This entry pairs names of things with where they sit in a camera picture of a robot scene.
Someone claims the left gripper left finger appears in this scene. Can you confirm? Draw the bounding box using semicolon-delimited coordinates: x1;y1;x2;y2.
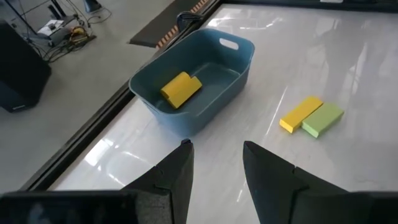
121;138;195;224

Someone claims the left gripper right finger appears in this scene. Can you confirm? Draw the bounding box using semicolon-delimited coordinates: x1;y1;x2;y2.
243;140;352;224

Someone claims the yellow half cylinder block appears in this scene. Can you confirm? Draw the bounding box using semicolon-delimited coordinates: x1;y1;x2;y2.
169;76;203;110

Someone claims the yellow cable coil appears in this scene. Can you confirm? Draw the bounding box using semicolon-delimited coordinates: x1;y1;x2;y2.
68;26;90;44

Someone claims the black computer case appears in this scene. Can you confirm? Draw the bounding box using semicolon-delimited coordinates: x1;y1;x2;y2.
0;19;53;113

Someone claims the blue plastic bin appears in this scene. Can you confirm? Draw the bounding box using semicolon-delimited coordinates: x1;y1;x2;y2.
128;27;256;138

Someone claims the grey power box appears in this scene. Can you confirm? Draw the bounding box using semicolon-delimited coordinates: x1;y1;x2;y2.
37;19;78;39

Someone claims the black table edge rail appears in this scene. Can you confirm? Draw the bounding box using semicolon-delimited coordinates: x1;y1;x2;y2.
222;0;398;14
20;0;224;191

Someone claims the black stand foot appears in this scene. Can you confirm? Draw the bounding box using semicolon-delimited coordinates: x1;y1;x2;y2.
82;0;103;14

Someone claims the black orange-striped floor strip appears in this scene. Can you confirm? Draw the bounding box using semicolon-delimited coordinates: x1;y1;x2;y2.
128;0;218;50

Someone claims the yellow rectangular block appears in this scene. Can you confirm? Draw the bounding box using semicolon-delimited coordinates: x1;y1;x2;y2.
279;95;325;134

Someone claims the light green rectangular block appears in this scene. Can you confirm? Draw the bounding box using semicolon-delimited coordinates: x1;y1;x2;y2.
301;102;345;139

